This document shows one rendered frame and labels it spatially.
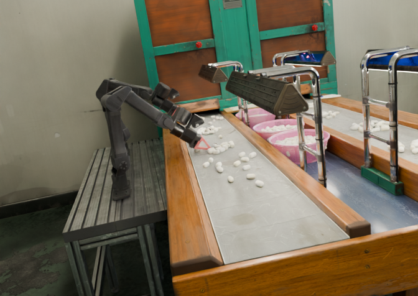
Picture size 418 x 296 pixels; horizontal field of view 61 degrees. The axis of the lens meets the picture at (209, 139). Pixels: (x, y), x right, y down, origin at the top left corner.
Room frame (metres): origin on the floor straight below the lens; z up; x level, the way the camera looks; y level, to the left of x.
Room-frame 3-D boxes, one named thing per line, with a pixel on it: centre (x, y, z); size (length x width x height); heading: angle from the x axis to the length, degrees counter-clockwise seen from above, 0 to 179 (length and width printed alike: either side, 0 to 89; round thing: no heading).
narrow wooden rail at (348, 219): (1.64, -0.23, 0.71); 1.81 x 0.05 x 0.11; 6
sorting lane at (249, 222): (1.62, -0.05, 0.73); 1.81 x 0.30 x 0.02; 6
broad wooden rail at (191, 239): (1.60, 0.16, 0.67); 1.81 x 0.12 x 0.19; 6
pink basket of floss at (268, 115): (2.26, -0.33, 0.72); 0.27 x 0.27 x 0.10
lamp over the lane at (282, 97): (1.10, -0.16, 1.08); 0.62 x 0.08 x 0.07; 6
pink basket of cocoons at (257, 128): (1.82, -0.37, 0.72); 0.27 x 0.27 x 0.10
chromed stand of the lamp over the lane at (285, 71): (1.10, -0.24, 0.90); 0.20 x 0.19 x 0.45; 6
